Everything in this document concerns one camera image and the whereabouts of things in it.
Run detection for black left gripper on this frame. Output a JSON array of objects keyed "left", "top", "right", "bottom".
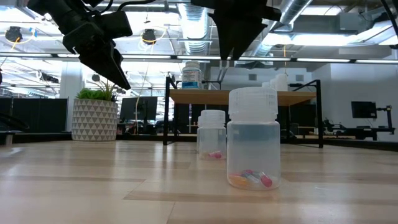
[{"left": 62, "top": 21, "right": 131, "bottom": 91}]

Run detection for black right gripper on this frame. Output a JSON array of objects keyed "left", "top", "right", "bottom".
[{"left": 191, "top": 0, "right": 282, "bottom": 61}]

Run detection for white Trader Joe's melatonin bottle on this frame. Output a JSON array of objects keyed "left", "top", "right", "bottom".
[{"left": 181, "top": 60, "right": 203, "bottom": 90}]

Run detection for translucent bottle pink capsules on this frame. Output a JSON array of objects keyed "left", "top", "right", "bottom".
[{"left": 198, "top": 110, "right": 227, "bottom": 161}]

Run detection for translucent bottle multicoloured capsules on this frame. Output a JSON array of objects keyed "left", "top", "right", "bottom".
[{"left": 226, "top": 86, "right": 282, "bottom": 192}]

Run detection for black monitor on arm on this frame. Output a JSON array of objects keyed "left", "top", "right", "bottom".
[{"left": 351, "top": 101, "right": 378, "bottom": 119}]

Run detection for green potted plant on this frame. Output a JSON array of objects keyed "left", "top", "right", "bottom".
[{"left": 75, "top": 79, "right": 122, "bottom": 103}]

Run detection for black ceiling-hung device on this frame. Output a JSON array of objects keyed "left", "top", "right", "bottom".
[
  {"left": 141, "top": 28, "right": 158, "bottom": 45},
  {"left": 4, "top": 26, "right": 23, "bottom": 43}
]

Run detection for long LED light bar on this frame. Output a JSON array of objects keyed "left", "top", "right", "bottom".
[{"left": 0, "top": 52, "right": 398, "bottom": 65}]

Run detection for black computer monitor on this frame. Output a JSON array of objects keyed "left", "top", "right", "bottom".
[{"left": 119, "top": 96, "right": 159, "bottom": 122}]

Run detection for white triangle-patterned planter pot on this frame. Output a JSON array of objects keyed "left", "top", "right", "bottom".
[{"left": 72, "top": 98, "right": 119, "bottom": 142}]

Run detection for bright ceiling light panel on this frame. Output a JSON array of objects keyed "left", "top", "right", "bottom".
[{"left": 262, "top": 32, "right": 349, "bottom": 47}]

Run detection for black partition panel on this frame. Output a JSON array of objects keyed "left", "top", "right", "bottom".
[{"left": 0, "top": 98, "right": 68, "bottom": 135}]

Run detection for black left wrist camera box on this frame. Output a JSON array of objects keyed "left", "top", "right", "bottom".
[{"left": 98, "top": 11, "right": 134, "bottom": 40}]

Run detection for silver corrugated ceiling duct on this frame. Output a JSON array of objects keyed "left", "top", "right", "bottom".
[{"left": 177, "top": 2, "right": 213, "bottom": 56}]

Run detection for yellow hanging cable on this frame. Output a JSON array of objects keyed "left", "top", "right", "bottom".
[{"left": 282, "top": 45, "right": 289, "bottom": 77}]

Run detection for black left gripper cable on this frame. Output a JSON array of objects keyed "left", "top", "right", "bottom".
[{"left": 101, "top": 0, "right": 156, "bottom": 15}]

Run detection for wooden shelf black metal frame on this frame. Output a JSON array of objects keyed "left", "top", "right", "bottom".
[{"left": 162, "top": 74, "right": 324, "bottom": 149}]

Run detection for black table frame rail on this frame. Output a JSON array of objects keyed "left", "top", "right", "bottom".
[{"left": 0, "top": 132, "right": 398, "bottom": 153}]

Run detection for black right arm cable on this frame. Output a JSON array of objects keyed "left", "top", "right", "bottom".
[{"left": 379, "top": 0, "right": 398, "bottom": 37}]

